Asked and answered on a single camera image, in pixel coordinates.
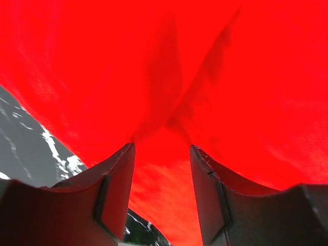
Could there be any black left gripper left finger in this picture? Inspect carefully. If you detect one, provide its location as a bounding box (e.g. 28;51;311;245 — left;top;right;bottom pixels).
1;143;135;245

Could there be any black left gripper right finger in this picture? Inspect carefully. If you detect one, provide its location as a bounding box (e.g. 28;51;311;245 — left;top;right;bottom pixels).
190;145;327;245

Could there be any red t shirt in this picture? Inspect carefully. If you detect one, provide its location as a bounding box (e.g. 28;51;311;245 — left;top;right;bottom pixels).
1;1;327;245

